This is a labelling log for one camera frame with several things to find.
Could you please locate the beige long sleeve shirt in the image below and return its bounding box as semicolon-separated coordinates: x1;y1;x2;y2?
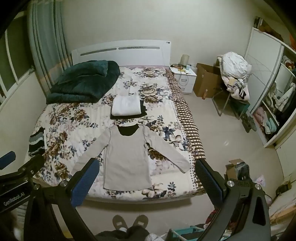
72;125;191;191

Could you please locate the chair with clothes pile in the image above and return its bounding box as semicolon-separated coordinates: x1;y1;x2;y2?
212;55;251;116

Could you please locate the striped garment on bed edge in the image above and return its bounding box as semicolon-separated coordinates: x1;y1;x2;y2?
28;127;45;158

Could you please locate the small open cardboard box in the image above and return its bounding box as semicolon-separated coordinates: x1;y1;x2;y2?
225;159;252;182

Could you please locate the left grey slipper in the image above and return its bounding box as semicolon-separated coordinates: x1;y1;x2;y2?
112;215;128;232

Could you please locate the grey slipper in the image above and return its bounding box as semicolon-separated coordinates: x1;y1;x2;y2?
112;215;128;232
132;214;149;228

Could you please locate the teal plastic basket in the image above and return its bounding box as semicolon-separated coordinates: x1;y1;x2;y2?
166;226;204;241

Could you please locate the floral bed sheet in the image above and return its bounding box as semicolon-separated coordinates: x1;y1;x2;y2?
28;67;205;202

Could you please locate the right grey slipper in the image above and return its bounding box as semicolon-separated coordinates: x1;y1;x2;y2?
132;214;149;228

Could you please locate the checkered brown blanket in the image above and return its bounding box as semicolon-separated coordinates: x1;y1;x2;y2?
165;69;206;196

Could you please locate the white folded garment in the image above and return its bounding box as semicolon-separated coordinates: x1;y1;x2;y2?
111;94;142;116

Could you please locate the dark green quilt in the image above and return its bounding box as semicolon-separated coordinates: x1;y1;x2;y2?
46;60;120;104

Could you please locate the green curtain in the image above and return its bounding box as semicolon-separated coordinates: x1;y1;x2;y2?
27;1;72;95

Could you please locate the black folded garment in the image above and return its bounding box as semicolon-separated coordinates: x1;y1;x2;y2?
110;100;147;120

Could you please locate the brown cardboard box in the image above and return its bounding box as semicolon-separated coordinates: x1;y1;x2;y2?
193;63;222;98

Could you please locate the white wardrobe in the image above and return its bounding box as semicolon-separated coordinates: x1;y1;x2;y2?
245;28;295;147

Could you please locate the white bundled duvet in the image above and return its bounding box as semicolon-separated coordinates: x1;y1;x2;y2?
222;52;252;81

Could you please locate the white nightstand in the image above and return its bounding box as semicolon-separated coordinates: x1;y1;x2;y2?
170;66;197;94

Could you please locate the white headboard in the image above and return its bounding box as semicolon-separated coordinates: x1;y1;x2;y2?
71;40;171;67

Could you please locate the window with white frame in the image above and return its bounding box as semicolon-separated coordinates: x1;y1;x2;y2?
1;11;35;105

